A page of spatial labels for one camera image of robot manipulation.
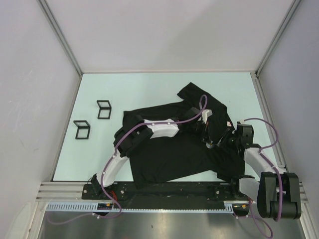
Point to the aluminium post left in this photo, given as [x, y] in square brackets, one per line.
[48, 13]

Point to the black t-shirt garment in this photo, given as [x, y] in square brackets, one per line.
[164, 159]

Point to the aluminium frame rail front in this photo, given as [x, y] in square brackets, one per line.
[60, 191]

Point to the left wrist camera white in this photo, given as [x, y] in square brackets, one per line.
[205, 115]

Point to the aluminium post right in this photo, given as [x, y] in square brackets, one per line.
[279, 33]

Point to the black frame box far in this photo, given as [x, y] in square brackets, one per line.
[105, 109]

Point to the white slotted cable duct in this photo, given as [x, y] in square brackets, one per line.
[103, 207]

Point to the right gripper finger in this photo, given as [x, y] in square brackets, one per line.
[220, 143]
[226, 133]

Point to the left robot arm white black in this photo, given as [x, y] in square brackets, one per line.
[131, 138]

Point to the aluminium post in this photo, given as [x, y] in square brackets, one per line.
[48, 13]
[279, 33]

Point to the black frame box near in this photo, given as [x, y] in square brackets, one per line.
[83, 129]

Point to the black frame box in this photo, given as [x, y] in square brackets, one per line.
[105, 109]
[83, 129]

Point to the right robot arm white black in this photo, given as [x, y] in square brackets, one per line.
[275, 191]

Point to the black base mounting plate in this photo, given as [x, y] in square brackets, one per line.
[124, 190]

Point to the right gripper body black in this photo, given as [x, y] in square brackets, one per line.
[230, 140]

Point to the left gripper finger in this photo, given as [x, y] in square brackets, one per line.
[207, 133]
[203, 136]

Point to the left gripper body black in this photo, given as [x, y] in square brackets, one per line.
[197, 128]

